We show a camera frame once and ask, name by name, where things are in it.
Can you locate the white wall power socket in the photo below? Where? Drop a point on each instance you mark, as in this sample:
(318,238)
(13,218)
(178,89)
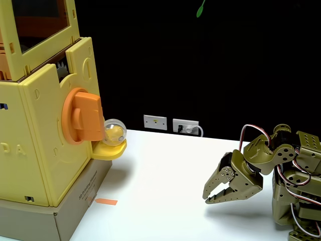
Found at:
(191,123)

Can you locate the yellow dispensing tray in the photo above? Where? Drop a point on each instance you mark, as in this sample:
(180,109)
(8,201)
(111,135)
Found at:
(110,151)

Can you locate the green leaf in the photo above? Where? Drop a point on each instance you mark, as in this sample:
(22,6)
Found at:
(200,11)

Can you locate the grey plastic gear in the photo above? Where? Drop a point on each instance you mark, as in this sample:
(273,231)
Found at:
(62,71)

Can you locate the orange tape arrow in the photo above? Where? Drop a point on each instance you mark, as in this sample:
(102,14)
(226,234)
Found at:
(107,201)

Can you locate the black plug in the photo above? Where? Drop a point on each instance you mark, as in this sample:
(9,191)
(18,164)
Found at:
(180,128)

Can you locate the clear plastic capsule ball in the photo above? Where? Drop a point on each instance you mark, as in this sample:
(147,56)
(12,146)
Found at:
(115,132)

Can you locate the brown cardboard box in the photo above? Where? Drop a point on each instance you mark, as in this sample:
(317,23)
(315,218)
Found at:
(72,213)

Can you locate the yellow capsule vending machine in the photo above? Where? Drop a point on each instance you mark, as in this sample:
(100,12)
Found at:
(37,130)

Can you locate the orange vending machine knob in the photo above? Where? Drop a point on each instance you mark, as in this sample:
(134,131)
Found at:
(86,118)

